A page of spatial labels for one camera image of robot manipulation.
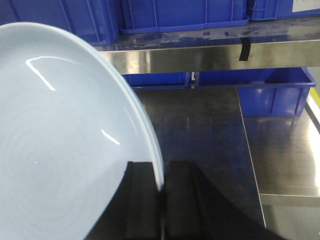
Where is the black tape strip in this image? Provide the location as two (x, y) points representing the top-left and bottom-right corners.
(239, 37), (251, 62)

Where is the blue crate under shelf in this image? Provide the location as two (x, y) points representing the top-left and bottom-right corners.
(122, 72), (192, 90)

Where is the white paper label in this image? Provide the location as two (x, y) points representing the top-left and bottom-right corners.
(292, 0), (320, 13)

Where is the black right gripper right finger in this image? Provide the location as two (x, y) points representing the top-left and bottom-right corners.
(164, 161), (282, 240)

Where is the blue plastic crate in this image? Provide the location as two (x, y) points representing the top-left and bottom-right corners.
(246, 0), (320, 21)
(0, 0), (124, 46)
(121, 0), (249, 35)

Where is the blue plastic crate left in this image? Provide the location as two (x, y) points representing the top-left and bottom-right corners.
(0, 0), (124, 46)

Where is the blue plastic crate middle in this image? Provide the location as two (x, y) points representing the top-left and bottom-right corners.
(121, 0), (249, 35)

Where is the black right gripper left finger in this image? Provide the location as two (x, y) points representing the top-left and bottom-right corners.
(86, 162), (161, 240)

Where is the blue plastic crate right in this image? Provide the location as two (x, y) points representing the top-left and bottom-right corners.
(246, 0), (320, 21)

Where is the light blue plate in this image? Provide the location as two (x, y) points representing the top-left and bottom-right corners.
(0, 22), (164, 240)

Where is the blue crate lower right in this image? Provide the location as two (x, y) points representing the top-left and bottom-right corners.
(195, 67), (316, 117)

